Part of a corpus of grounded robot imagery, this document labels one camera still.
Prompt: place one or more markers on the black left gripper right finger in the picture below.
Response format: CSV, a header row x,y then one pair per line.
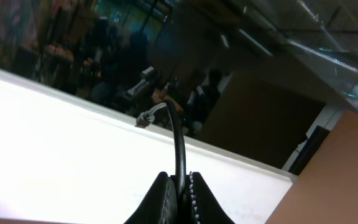
x,y
200,205

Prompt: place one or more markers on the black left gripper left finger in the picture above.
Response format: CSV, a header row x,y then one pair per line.
x,y
159,206

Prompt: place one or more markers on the cardboard box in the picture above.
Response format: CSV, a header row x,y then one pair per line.
x,y
327,189

